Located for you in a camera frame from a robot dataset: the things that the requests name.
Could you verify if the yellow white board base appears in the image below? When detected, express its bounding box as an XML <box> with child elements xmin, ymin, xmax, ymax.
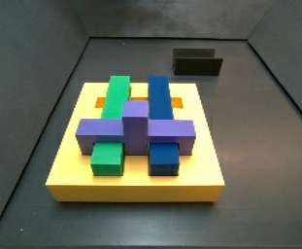
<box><xmin>45</xmin><ymin>83</ymin><xmax>225</xmax><ymax>202</ymax></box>

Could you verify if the purple cross-shaped block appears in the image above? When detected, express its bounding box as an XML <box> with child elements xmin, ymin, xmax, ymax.
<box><xmin>76</xmin><ymin>100</ymin><xmax>196</xmax><ymax>156</ymax></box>

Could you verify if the blue long block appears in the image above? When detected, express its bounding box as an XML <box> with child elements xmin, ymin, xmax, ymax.
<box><xmin>148</xmin><ymin>76</ymin><xmax>179</xmax><ymax>176</ymax></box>

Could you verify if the green long block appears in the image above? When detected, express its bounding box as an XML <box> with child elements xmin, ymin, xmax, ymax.
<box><xmin>91</xmin><ymin>76</ymin><xmax>129</xmax><ymax>176</ymax></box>

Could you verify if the black metal bracket holder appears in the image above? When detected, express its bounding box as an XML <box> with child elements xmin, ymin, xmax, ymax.
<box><xmin>173</xmin><ymin>49</ymin><xmax>224</xmax><ymax>76</ymax></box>

